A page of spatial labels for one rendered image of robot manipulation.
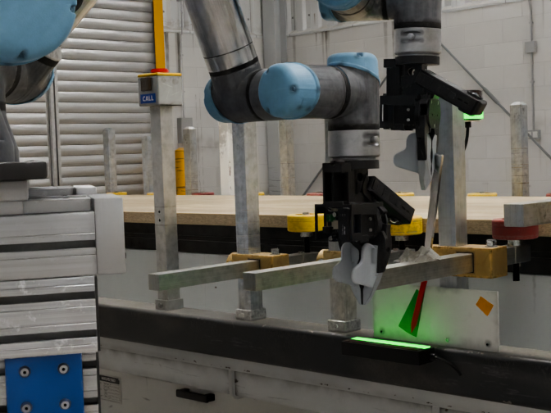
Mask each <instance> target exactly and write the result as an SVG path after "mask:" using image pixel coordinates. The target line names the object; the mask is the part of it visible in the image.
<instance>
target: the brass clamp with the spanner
mask: <svg viewBox="0 0 551 413"><path fill-rule="evenodd" d="M485 246H487V245H476V244H467V245H462V246H456V247H455V246H439V244H433V245H432V249H433V250H434V252H436V253H437V254H438V255H439V256H444V255H449V254H454V253H469V254H472V259H473V272H469V273H465V274H460V275H453V276H457V277H469V278H481V279H494V278H498V277H503V276H507V275H508V260H507V246H497V247H485Z"/></svg>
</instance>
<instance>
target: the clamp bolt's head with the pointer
mask: <svg viewBox="0 0 551 413"><path fill-rule="evenodd" d="M426 284H427V281H423V282H421V286H420V289H419V293H418V296H417V302H416V305H415V310H414V313H413V317H412V323H411V333H412V331H413V330H414V329H415V327H416V326H417V320H418V316H419V313H420V309H421V304H422V300H423V297H424V293H425V290H426Z"/></svg>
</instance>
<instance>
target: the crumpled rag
mask: <svg viewBox="0 0 551 413"><path fill-rule="evenodd" d="M440 258H441V257H440V256H439V255H438V254H437V253H436V252H434V250H433V249H431V247H424V246H421V247H420V249H419V250H418V251H417V252H414V251H413V250H411V249H410V248H408V247H406V249H405V250H404V252H403V254H402V256H401V257H400V258H399V259H398V260H394V261H396V262H398V261H399V262H401V263H403V262H410V261H415V262H417V263H419V262H426V261H434V259H436V260H438V261H440V260H439V259H440Z"/></svg>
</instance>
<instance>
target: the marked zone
mask: <svg viewBox="0 0 551 413"><path fill-rule="evenodd" d="M418 293H419V290H416V292H415V293H414V295H413V297H412V300H411V301H410V303H409V305H408V308H407V310H406V311H405V313H404V315H403V318H402V319H401V321H400V323H399V325H398V326H399V327H400V328H401V329H403V330H404V331H406V332H407V333H409V334H411V335H412V336H415V337H416V336H417V331H418V326H419V322H420V317H421V309H422V304H423V300H424V297H423V300H422V304H421V309H420V313H419V316H418V320H417V326H416V327H415V329H414V330H413V331H412V333H411V323H412V317H413V313H414V310H415V305H416V302H417V296H418Z"/></svg>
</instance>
